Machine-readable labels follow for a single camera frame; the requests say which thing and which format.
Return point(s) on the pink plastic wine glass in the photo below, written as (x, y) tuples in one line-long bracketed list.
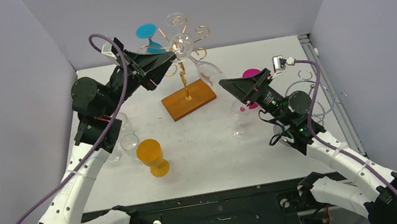
[(247, 74)]

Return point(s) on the blue plastic wine glass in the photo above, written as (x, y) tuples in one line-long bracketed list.
[(147, 32)]

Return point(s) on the clear glass on gold rack back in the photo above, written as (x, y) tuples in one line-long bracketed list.
[(177, 20)]

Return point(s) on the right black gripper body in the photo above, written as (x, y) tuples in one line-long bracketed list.
[(257, 87)]

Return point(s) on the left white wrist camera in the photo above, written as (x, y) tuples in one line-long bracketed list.
[(107, 52)]

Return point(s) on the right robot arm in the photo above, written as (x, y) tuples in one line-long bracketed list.
[(372, 189)]

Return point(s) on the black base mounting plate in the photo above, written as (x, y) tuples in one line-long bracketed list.
[(271, 203)]

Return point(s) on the clear glass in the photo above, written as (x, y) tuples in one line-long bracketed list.
[(129, 144), (183, 45), (126, 125), (240, 117), (177, 20), (115, 155)]

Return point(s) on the aluminium rail right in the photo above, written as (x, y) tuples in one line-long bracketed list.
[(337, 98)]

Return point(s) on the yellow plastic wine glass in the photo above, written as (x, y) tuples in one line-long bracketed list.
[(150, 153)]

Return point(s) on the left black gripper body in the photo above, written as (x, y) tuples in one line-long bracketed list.
[(116, 87)]

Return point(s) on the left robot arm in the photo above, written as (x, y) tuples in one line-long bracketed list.
[(96, 105)]

